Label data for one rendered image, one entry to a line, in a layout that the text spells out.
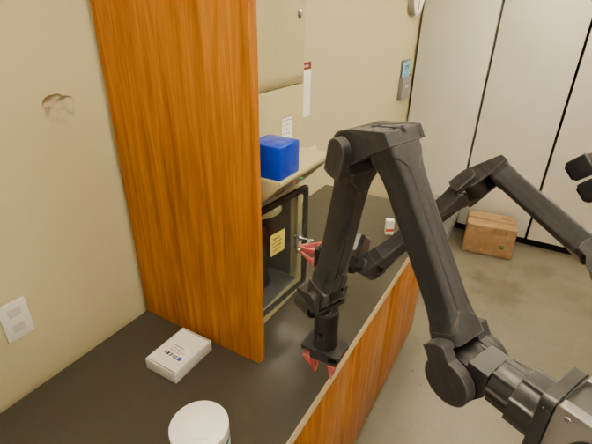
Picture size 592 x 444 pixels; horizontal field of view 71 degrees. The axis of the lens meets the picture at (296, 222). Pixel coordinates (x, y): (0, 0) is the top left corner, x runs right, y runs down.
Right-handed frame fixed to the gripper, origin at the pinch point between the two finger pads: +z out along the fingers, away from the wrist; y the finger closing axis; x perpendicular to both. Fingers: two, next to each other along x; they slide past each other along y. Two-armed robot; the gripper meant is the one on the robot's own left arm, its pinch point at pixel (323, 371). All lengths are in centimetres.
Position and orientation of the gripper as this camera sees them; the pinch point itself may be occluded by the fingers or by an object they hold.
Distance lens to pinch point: 111.0
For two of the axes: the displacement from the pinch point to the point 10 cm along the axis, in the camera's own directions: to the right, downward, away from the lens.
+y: -8.6, -2.4, 4.5
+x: -5.1, 3.8, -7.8
